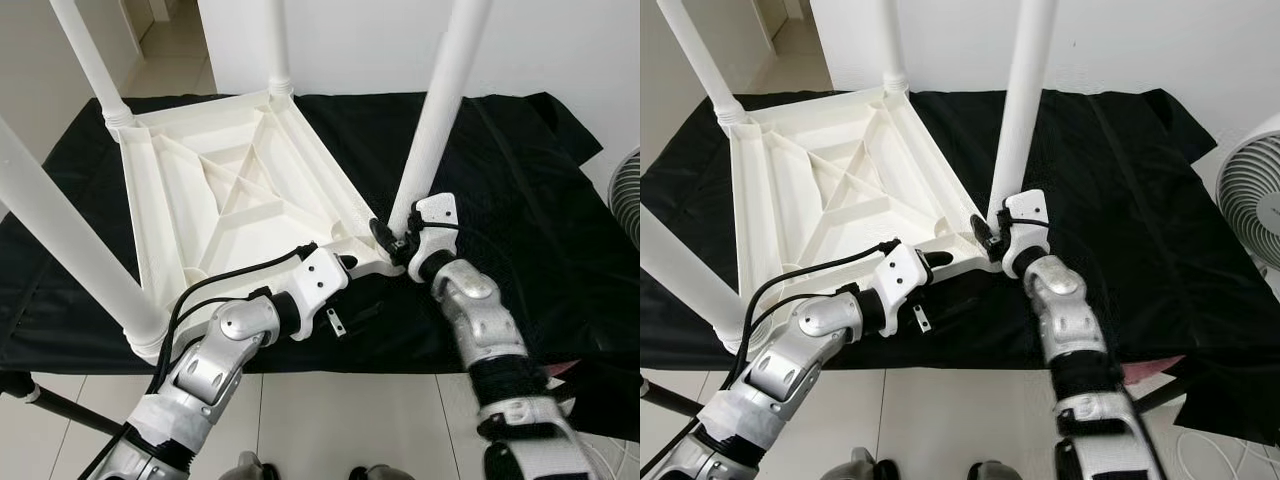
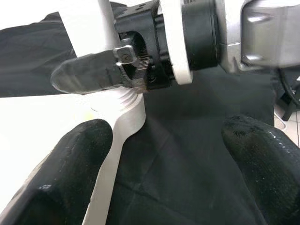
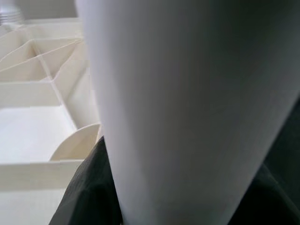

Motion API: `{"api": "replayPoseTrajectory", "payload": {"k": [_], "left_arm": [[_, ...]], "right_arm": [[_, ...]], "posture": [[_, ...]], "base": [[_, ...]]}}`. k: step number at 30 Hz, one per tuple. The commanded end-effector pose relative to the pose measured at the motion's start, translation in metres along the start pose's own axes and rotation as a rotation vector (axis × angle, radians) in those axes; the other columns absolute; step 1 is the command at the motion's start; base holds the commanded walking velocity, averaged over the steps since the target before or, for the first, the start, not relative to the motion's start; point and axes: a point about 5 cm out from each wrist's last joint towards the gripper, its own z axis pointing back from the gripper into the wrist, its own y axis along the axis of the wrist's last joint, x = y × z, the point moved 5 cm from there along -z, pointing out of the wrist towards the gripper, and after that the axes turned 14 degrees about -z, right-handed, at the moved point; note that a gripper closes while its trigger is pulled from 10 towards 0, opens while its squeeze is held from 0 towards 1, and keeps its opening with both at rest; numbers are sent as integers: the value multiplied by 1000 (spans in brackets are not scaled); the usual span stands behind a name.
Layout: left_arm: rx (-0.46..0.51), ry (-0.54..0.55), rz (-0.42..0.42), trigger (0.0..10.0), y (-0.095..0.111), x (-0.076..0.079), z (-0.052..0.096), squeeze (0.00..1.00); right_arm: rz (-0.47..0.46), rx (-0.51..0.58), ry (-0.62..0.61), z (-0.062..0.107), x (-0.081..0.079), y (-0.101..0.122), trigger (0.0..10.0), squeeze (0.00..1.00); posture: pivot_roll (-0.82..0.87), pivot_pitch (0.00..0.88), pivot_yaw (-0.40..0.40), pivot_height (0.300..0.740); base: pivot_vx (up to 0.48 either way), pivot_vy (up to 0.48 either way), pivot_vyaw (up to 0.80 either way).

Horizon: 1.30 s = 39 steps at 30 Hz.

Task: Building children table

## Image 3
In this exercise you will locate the white plastic children table top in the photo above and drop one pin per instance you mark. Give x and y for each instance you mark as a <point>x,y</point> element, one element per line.
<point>28,131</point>

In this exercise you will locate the white plastic table leg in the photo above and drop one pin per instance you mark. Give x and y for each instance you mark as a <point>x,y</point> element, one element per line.
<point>187,105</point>
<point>9,11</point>

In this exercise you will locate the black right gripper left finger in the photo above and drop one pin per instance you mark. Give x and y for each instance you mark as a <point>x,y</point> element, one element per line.
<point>93,192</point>

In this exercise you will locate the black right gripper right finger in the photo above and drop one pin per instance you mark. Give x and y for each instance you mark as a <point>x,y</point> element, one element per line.
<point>269,204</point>

